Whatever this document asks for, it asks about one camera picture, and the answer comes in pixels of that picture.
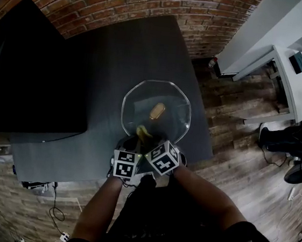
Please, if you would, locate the white desk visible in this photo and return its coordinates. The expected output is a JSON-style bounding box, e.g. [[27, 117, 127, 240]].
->
[[228, 40, 302, 132]]

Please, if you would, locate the black floor cable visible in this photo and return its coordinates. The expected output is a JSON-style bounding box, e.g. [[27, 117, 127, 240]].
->
[[48, 185, 69, 222]]

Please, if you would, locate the dark blue box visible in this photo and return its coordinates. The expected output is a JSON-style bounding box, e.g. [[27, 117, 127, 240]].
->
[[287, 51, 302, 75]]

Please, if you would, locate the person's right forearm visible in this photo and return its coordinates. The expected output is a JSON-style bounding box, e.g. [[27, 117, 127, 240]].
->
[[167, 163, 253, 235]]

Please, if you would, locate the black mini fridge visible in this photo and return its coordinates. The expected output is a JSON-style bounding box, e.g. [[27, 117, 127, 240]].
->
[[0, 0, 102, 157]]

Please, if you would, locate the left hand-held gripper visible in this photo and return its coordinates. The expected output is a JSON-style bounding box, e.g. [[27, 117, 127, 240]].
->
[[110, 135, 142, 181]]

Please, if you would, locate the person's left forearm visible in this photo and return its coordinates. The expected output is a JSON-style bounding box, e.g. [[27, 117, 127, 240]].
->
[[71, 170, 125, 242]]

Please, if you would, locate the person's black clothing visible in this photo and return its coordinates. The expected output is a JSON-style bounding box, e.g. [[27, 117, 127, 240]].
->
[[62, 164, 296, 242]]

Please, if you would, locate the white bottle with red cap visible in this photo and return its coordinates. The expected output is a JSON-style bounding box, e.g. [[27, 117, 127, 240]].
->
[[207, 56, 219, 70]]

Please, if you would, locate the black white patterned bag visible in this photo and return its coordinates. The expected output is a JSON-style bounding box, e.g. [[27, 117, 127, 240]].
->
[[20, 178, 58, 193]]

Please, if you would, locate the clear glass plate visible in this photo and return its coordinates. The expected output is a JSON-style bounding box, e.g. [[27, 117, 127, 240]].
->
[[117, 76, 196, 147]]

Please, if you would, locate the yellow sponge cloth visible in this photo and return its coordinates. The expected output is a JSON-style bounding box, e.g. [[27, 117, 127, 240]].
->
[[135, 125, 155, 146]]

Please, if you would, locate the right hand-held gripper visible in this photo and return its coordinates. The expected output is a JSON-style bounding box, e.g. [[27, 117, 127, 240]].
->
[[136, 136, 190, 178]]

